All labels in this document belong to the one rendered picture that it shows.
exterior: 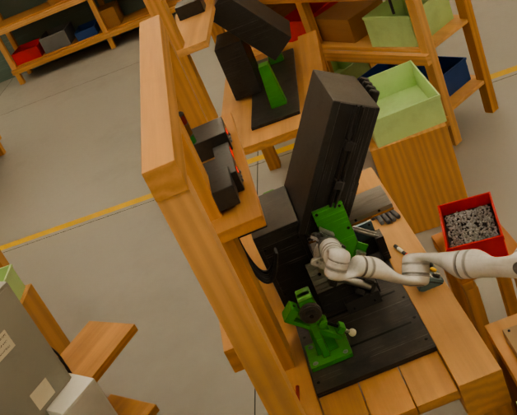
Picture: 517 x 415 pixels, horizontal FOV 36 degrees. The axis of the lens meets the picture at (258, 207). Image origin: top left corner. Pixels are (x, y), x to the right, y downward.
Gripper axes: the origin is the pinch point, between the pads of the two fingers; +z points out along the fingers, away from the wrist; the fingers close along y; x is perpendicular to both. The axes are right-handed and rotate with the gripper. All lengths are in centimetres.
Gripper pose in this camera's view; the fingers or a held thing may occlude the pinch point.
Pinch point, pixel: (324, 237)
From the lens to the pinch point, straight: 281.7
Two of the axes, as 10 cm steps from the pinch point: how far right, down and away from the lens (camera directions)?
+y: -9.2, -3.6, -1.3
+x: -3.8, 9.0, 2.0
